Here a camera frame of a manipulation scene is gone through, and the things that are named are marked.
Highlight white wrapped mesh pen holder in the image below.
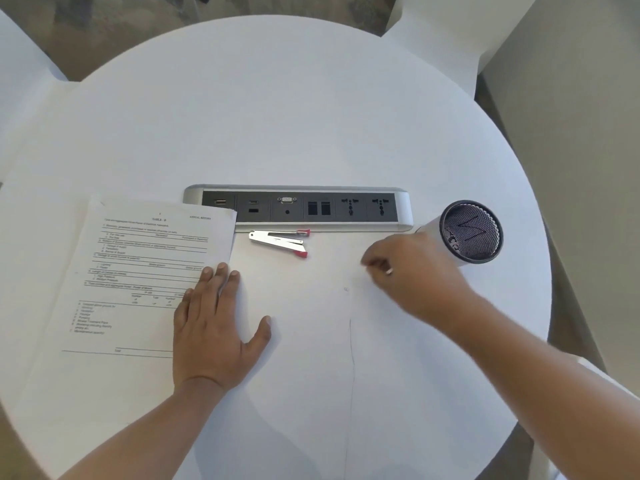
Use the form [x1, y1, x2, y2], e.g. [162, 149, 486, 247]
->
[412, 199, 505, 268]

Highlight silver stapler with pink ends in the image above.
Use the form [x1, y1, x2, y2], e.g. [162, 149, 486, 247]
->
[248, 228, 312, 259]

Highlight person's right hand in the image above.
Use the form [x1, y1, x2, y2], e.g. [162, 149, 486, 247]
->
[360, 230, 482, 341]

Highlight silver table power socket strip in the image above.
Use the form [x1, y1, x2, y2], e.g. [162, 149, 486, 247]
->
[181, 184, 415, 233]

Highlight person's left hand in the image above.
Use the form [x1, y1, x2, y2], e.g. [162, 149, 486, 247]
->
[172, 262, 273, 393]

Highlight person's right forearm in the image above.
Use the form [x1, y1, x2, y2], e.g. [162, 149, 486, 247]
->
[447, 299, 640, 480]

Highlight printed paper stack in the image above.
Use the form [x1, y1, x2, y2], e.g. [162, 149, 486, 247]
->
[9, 194, 239, 480]

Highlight person's left forearm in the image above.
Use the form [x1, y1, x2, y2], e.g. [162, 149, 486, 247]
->
[57, 379, 231, 480]

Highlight white plastic chair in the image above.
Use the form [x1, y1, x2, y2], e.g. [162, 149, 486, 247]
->
[0, 9, 81, 183]
[527, 355, 640, 480]
[381, 0, 541, 101]

